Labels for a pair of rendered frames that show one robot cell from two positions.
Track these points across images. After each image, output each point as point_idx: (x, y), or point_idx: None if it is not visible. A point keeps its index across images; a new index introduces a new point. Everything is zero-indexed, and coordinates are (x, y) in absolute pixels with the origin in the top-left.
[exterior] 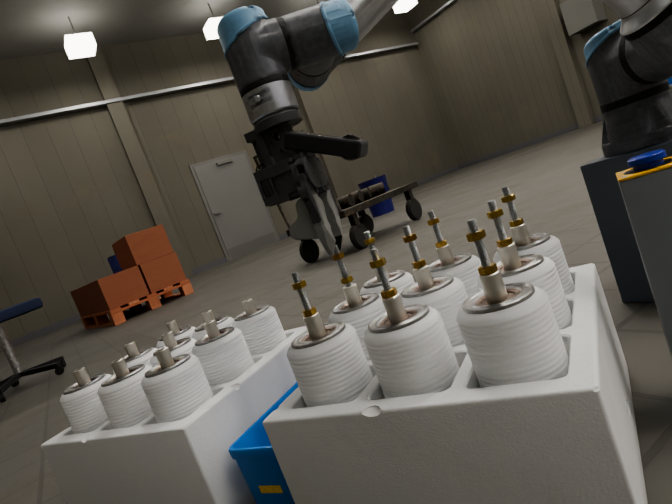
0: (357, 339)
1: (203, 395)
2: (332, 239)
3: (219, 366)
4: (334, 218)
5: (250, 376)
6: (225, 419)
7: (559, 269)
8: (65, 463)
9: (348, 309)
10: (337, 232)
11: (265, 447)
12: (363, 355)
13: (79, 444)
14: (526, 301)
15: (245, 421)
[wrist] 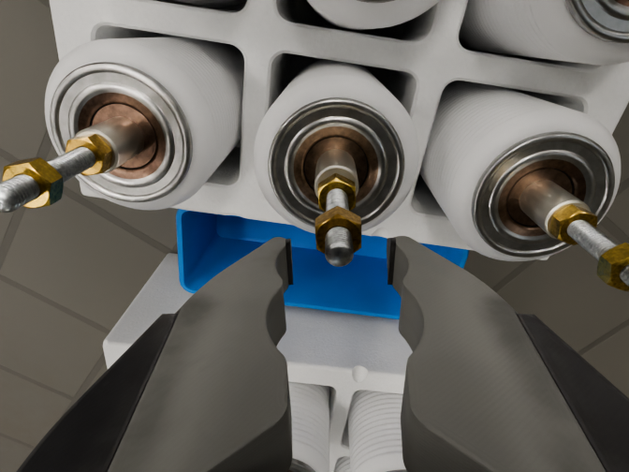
0: (531, 107)
1: (400, 405)
2: (423, 245)
3: (325, 425)
4: (272, 302)
5: (324, 364)
6: (402, 353)
7: None
8: None
9: (402, 169)
10: (281, 267)
11: (462, 267)
12: (513, 100)
13: None
14: None
15: (367, 332)
